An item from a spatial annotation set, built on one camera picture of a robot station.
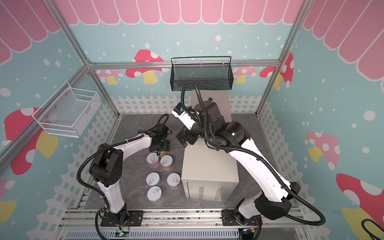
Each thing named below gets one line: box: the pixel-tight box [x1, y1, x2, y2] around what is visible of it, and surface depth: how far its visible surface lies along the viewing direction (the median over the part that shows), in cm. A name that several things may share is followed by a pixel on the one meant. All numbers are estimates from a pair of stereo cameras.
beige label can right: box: [166, 172, 181, 190], surface depth 83 cm
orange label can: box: [159, 154, 174, 171], surface depth 91 cm
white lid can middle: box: [145, 171, 160, 186], surface depth 83 cm
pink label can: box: [146, 152, 160, 169], surface depth 91 cm
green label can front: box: [146, 186, 164, 205], surface depth 79 cm
